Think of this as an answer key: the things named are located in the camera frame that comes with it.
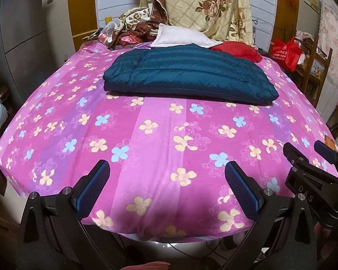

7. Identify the grey wardrobe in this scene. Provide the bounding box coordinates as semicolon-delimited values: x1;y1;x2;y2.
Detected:
0;0;74;106

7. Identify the pink floral bed sheet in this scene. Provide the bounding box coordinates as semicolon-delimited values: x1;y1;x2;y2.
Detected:
0;41;338;242

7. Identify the wooden chair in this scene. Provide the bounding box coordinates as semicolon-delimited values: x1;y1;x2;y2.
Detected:
294;33;334;108

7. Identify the cream rose-print quilt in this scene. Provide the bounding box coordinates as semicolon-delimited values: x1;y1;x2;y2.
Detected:
139;0;254;48

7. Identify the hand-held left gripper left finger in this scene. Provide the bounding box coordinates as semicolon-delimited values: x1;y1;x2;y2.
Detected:
19;159;111;270

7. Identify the red cloth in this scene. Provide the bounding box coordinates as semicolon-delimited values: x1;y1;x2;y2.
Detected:
211;41;263;63

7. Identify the blue down jacket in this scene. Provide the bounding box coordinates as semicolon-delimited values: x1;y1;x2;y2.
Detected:
103;44;280;104

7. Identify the pink floral curtain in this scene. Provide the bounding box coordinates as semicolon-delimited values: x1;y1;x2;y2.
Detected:
318;0;338;79

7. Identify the brown floral blanket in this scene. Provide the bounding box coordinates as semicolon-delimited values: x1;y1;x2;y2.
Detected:
112;0;170;52

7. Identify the red shopping bag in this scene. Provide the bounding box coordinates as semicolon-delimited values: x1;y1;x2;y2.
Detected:
270;36;303;72

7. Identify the white pillow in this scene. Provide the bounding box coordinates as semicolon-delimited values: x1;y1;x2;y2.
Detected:
150;24;224;49

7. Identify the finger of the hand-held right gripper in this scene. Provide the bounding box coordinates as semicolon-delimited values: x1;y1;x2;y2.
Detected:
283;142;338;185
314;140;338;186

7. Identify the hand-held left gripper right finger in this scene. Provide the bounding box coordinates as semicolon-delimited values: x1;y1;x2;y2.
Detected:
224;162;318;270

